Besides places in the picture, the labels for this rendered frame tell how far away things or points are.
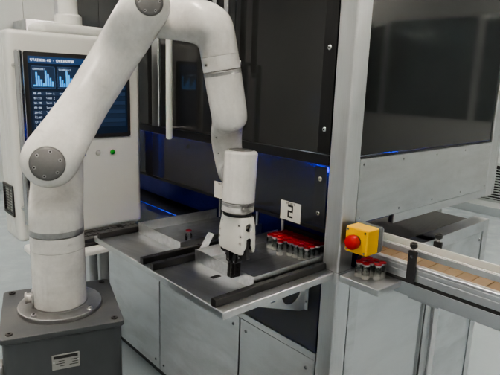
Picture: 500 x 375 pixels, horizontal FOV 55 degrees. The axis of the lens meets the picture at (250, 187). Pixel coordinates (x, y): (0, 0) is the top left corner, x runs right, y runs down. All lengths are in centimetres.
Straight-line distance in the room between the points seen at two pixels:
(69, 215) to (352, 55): 80
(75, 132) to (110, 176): 96
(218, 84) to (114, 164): 97
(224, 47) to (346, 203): 54
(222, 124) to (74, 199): 39
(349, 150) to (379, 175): 18
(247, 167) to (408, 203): 64
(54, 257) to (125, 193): 94
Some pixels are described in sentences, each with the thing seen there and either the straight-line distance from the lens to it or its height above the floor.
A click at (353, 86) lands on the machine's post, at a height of 140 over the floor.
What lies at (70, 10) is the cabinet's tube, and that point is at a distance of 202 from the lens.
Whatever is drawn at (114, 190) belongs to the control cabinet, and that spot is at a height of 95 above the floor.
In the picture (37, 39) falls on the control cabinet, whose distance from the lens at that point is 190.
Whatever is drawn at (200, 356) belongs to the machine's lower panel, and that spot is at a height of 31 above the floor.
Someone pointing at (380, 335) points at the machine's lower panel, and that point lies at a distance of 173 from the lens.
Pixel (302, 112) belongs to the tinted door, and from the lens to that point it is 144.
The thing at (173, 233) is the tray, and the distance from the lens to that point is 171.
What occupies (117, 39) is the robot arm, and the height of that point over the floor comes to 148.
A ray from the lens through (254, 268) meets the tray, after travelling 140.
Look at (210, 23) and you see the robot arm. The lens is 115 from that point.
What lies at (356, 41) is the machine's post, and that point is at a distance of 132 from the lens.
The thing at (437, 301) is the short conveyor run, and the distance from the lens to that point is 139.
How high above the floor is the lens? 140
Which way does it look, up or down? 12 degrees down
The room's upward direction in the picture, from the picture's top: 2 degrees clockwise
